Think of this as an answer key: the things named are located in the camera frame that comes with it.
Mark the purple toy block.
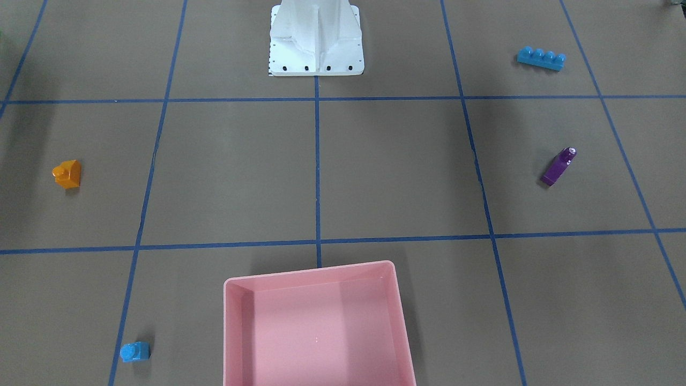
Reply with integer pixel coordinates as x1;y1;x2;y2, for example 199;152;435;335
540;147;577;187

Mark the small blue toy block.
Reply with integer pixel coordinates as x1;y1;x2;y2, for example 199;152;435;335
118;340;151;362

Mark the orange toy block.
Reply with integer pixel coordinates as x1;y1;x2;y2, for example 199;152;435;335
52;160;81;190

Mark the pink plastic box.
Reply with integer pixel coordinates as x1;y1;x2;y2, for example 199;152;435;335
222;261;416;385

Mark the long blue toy block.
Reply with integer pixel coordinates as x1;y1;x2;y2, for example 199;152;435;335
517;46;566;72

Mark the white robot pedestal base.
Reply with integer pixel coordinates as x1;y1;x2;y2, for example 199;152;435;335
268;1;365;77

